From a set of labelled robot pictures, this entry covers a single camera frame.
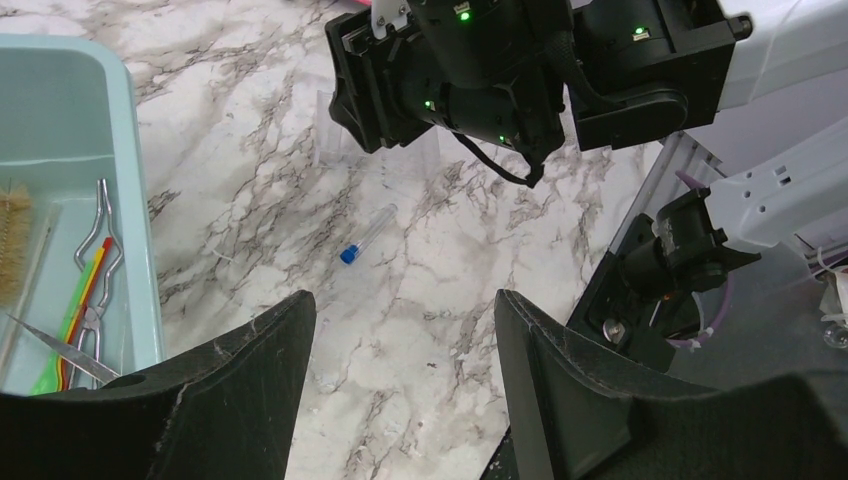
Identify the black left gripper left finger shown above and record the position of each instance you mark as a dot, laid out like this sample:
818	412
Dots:
225	409

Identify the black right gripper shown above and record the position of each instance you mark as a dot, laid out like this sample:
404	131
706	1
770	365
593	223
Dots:
474	68

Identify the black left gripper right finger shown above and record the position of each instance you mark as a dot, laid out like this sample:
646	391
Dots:
578	410

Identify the blue capped test tube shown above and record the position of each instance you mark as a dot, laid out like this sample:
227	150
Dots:
373	230

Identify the red yellow green spatula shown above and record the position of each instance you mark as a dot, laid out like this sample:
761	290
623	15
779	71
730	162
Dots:
55	377

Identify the brown test tube brush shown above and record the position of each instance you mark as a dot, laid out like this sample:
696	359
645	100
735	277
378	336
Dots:
16	219

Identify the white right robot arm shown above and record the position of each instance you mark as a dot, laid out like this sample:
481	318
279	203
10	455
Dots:
629	72

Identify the teal plastic bin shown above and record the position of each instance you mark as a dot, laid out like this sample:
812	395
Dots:
68	119

